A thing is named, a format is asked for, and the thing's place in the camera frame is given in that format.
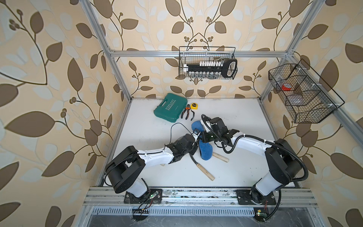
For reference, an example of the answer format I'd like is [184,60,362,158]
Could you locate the blue microfiber rag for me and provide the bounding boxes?
[192,121,213,160]

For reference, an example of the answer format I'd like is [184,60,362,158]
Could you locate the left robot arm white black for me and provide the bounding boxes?
[105,133,199,198]

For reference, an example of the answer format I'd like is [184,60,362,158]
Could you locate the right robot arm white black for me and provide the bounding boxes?
[201,114,309,198]

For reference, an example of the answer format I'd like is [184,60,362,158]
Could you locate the yellow black tape measure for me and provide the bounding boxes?
[191,103,198,110]

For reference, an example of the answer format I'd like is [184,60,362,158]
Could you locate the green plastic tool case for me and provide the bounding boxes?
[154,93,187,123]

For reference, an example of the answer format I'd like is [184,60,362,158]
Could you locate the black socket bit holder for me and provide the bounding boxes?
[182,59,238,79]

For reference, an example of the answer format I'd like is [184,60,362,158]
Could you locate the red item in basket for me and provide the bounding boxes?
[281,83,293,91]

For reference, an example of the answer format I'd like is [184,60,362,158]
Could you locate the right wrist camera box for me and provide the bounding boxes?
[201,120,211,132]

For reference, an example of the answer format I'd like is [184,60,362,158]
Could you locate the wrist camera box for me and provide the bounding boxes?
[201,120,211,132]
[192,129,201,140]

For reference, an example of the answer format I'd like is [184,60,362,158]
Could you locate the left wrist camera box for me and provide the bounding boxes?
[192,129,201,140]

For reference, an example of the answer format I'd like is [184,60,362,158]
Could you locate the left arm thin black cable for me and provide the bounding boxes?
[169,122,193,145]

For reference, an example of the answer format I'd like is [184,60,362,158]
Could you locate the black red handled pliers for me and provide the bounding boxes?
[181,104,195,121]

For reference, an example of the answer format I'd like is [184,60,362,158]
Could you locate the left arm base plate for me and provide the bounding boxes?
[124,188,163,204]

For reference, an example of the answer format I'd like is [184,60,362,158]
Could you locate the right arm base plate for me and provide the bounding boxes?
[235,189,277,205]

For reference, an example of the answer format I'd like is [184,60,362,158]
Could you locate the back wall wire basket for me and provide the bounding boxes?
[178,46,238,80]

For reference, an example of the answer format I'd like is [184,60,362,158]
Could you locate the wall wire basket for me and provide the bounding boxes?
[268,59,345,124]
[178,46,238,80]

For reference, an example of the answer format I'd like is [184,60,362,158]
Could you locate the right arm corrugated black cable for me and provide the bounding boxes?
[200,114,309,222]

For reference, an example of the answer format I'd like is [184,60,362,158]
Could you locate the right wall wire basket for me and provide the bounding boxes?
[268,59,345,124]

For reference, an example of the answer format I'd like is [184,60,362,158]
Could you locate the aluminium front rail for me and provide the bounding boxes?
[83,187,318,208]

